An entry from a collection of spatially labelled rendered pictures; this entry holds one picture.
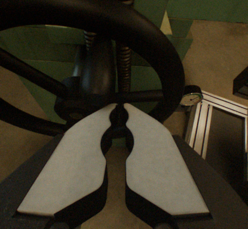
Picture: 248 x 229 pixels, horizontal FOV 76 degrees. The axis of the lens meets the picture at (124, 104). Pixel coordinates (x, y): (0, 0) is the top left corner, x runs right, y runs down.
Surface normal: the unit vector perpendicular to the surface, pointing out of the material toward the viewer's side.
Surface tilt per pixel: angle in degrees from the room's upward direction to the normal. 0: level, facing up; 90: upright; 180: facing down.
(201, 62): 0
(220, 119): 0
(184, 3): 90
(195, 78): 0
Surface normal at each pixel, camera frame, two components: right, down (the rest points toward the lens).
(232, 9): 0.00, 0.85
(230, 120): 0.08, -0.52
